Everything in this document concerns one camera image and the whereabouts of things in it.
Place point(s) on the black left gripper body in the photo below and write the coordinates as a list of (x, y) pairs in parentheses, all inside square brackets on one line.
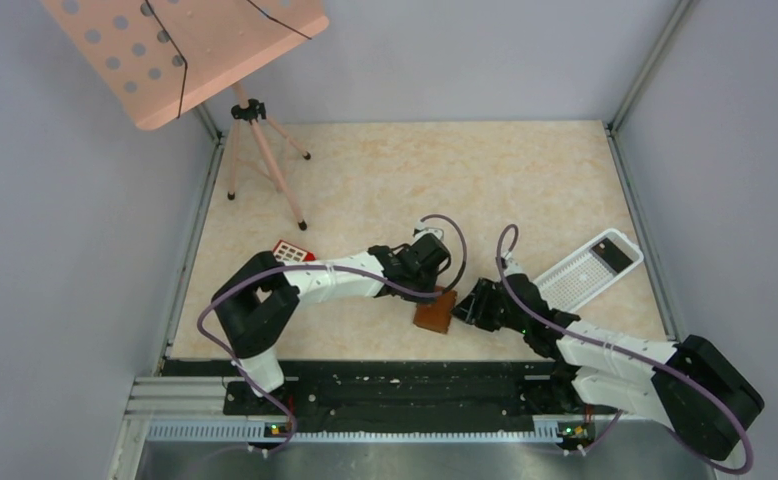
[(430, 266)]

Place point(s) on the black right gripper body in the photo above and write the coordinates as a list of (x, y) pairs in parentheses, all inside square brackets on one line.
[(481, 304)]

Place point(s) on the black credit card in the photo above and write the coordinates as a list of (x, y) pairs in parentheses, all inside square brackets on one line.
[(614, 258)]

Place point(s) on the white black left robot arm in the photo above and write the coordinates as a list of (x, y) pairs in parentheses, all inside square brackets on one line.
[(256, 304)]

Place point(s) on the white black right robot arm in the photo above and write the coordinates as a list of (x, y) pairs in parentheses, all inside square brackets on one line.
[(689, 387)]

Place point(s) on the white plastic basket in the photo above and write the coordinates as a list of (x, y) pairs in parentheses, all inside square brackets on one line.
[(581, 276)]

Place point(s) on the red block with white grid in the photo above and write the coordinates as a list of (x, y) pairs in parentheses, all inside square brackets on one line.
[(288, 252)]

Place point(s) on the pink music stand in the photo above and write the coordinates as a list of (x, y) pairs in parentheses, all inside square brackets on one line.
[(163, 58)]

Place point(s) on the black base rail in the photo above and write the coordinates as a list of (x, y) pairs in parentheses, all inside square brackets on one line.
[(396, 397)]

